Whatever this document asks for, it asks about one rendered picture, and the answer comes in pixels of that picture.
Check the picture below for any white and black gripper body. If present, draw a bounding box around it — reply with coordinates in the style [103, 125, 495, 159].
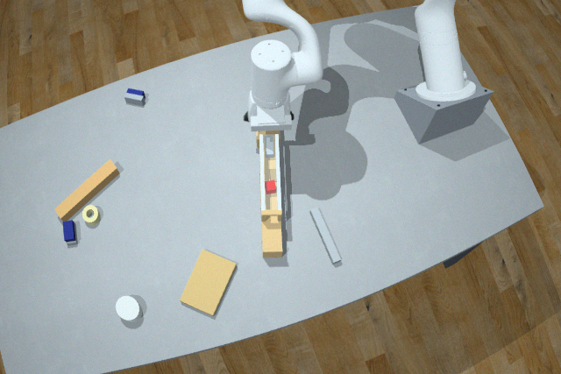
[248, 91, 290, 122]

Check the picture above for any tan wooden batten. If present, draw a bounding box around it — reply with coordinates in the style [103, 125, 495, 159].
[55, 160, 119, 222]

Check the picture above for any cream roll of tape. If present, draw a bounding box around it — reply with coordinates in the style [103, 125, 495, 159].
[82, 205, 101, 225]

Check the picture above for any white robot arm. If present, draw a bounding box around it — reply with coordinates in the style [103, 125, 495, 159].
[242, 0, 476, 131]

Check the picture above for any dark blue block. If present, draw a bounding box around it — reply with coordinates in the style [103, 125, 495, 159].
[124, 88, 146, 106]
[63, 220, 78, 245]

